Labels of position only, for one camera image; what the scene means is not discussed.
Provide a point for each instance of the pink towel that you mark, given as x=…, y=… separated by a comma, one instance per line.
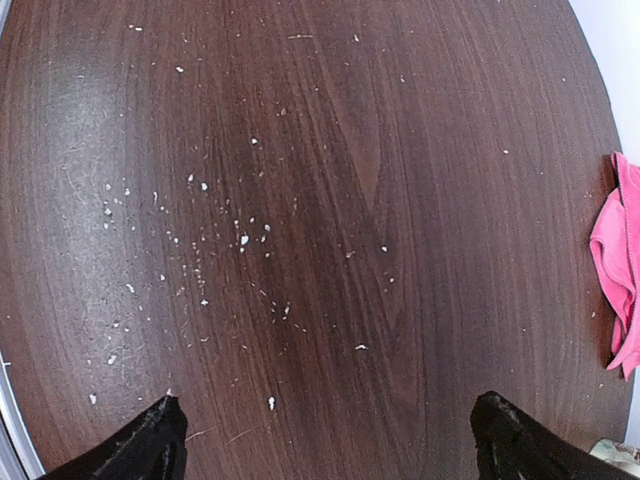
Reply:
x=614, y=245

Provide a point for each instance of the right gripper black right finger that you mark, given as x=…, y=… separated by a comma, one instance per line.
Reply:
x=512, y=445

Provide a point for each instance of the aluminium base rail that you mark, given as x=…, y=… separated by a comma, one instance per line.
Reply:
x=19, y=458

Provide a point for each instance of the beige printed mug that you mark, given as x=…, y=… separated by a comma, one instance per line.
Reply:
x=619, y=454

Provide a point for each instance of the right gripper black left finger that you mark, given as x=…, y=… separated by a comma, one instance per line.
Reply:
x=151, y=446

